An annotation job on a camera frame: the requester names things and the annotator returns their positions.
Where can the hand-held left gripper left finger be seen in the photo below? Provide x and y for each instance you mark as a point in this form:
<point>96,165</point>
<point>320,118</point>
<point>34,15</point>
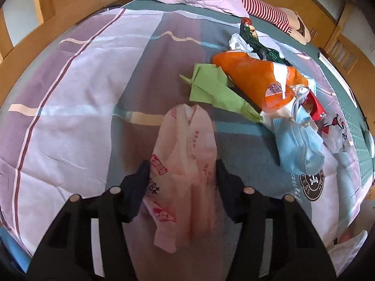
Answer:
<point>137,187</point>

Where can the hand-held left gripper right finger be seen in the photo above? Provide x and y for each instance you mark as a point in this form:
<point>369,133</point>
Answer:
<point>225,187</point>

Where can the pink-white red print plastic bag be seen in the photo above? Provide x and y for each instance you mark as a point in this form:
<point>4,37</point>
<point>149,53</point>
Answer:
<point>187,158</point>

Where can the blue face mask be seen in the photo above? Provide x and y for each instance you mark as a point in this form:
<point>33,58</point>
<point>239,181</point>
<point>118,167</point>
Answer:
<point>296,146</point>

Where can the folded green paper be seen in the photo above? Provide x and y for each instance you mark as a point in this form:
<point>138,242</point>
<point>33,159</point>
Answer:
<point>211,90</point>

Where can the pink grey patchwork blanket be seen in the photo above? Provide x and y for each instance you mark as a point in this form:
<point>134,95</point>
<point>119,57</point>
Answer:
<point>88,93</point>

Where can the orange plastic bag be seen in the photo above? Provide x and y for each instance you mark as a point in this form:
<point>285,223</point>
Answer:
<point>252,76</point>

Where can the red wrapper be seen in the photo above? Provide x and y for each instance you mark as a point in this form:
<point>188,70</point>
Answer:
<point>315,105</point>

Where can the white printed plastic bag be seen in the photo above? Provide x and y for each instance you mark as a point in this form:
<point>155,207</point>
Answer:
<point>337,134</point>

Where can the white cloth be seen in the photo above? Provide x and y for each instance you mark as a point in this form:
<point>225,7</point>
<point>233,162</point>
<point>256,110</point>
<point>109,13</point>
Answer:
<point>348,248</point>

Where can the blue cloth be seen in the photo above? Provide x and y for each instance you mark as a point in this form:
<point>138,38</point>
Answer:
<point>14,248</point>

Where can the white crumpled plastic bag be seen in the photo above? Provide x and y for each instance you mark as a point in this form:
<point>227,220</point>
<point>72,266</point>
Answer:
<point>238,43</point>

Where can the dark green plastic wrapper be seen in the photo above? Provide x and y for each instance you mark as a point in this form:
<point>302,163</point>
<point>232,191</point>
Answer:
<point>257,42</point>

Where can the red striped plush doll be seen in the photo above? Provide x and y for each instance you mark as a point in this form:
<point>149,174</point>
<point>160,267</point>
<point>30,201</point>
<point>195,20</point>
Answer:
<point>263,8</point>

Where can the wooden cabinet with glass panels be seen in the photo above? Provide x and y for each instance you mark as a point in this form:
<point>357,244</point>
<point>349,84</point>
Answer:
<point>322,11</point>

